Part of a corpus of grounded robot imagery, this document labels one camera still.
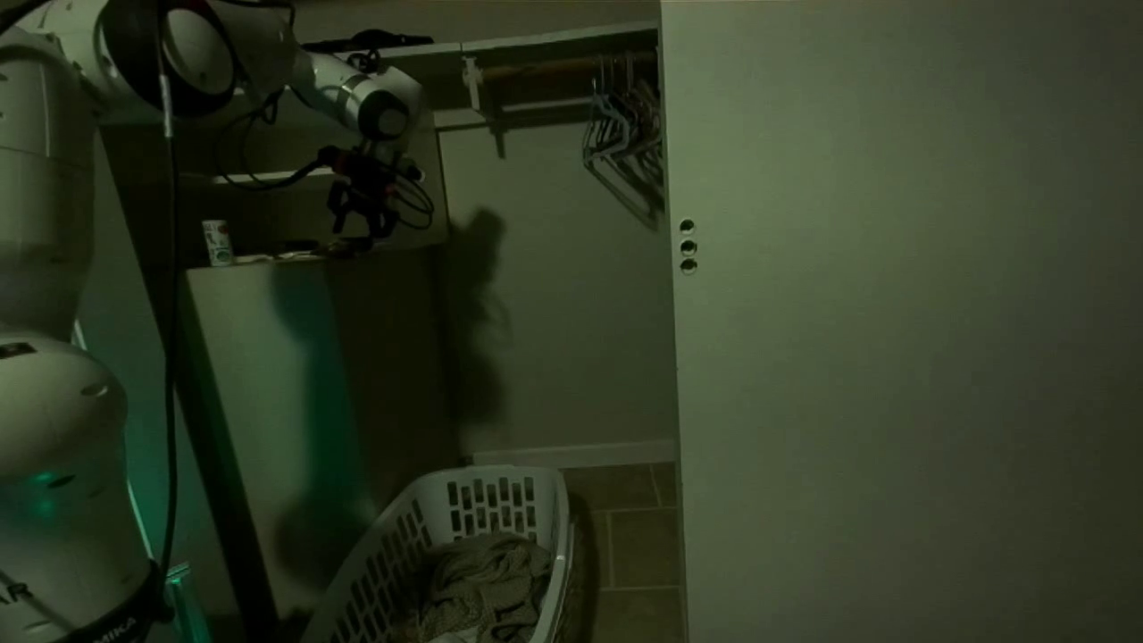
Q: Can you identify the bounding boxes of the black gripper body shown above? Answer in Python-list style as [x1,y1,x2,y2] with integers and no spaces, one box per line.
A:
[322,144,412,238]

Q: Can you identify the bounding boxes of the small white bottle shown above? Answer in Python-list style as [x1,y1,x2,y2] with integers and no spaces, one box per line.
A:
[200,216,237,269]

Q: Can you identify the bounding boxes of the wooden closet rod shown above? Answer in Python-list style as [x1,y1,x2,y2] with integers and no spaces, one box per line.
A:
[475,52,662,88]

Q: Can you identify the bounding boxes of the teal plastic clothes hanger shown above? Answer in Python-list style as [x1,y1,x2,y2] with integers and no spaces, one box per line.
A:
[578,94,653,166]

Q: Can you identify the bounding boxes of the grey clothes hanger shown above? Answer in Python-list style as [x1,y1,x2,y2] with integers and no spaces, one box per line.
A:
[587,150,668,237]

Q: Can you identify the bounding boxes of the white plastic clothes hanger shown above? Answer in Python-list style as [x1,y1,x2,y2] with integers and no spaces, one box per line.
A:
[593,60,663,135]

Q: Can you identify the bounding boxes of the white plastic laundry basket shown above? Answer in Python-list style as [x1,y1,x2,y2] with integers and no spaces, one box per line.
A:
[299,462,581,643]

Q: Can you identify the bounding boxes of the crumpled grey clothes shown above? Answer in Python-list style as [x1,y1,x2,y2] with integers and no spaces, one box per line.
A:
[419,533,556,643]

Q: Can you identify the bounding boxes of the large white door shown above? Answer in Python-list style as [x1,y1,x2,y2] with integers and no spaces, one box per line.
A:
[659,0,1143,643]

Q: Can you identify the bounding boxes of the white rod bracket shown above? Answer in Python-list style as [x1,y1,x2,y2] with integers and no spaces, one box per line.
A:
[458,55,510,161]

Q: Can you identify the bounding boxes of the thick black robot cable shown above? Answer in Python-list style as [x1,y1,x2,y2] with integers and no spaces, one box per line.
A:
[147,66,194,604]

